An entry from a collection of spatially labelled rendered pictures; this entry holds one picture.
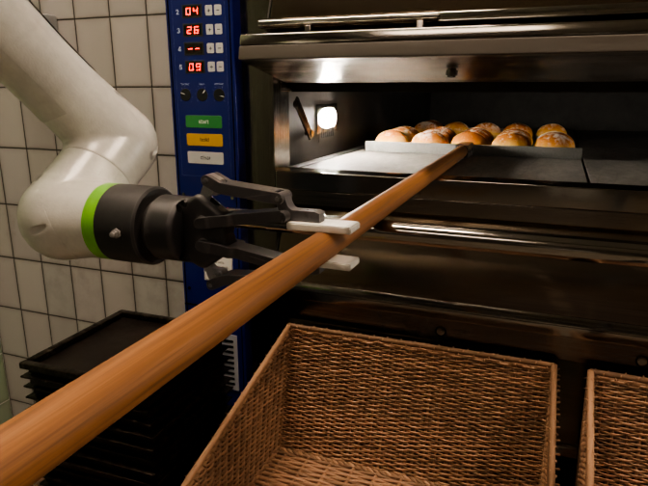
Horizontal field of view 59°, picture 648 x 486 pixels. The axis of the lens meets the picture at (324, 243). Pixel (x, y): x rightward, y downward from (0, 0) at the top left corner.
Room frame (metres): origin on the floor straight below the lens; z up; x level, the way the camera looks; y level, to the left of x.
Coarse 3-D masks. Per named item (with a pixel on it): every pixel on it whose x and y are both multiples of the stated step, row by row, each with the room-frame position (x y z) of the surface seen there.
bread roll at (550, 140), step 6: (540, 138) 1.47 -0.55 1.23; (546, 138) 1.46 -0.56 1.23; (552, 138) 1.45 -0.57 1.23; (558, 138) 1.45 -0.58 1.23; (564, 138) 1.45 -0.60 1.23; (534, 144) 1.48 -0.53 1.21; (540, 144) 1.46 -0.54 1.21; (546, 144) 1.45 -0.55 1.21; (552, 144) 1.45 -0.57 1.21; (558, 144) 1.44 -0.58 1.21; (564, 144) 1.44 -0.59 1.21; (570, 144) 1.44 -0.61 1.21
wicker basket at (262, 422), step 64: (256, 384) 1.01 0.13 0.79; (320, 384) 1.11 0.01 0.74; (384, 384) 1.07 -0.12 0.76; (448, 384) 1.03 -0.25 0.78; (512, 384) 0.99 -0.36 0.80; (256, 448) 1.01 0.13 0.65; (320, 448) 1.07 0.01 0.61; (384, 448) 1.03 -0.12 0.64; (448, 448) 1.00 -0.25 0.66; (512, 448) 0.96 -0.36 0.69
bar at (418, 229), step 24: (336, 216) 0.78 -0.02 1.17; (384, 240) 0.75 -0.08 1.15; (408, 240) 0.73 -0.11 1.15; (432, 240) 0.72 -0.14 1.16; (456, 240) 0.71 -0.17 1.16; (480, 240) 0.70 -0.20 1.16; (504, 240) 0.69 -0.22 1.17; (528, 240) 0.68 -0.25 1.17; (552, 240) 0.67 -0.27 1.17; (576, 240) 0.66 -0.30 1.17; (600, 240) 0.66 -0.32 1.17; (624, 240) 0.65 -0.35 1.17; (624, 264) 0.64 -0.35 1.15
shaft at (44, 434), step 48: (384, 192) 0.79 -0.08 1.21; (336, 240) 0.56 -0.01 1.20; (240, 288) 0.40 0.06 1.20; (288, 288) 0.46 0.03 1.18; (192, 336) 0.33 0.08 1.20; (96, 384) 0.26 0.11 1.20; (144, 384) 0.28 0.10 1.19; (0, 432) 0.22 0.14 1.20; (48, 432) 0.23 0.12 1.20; (96, 432) 0.25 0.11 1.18; (0, 480) 0.20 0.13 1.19
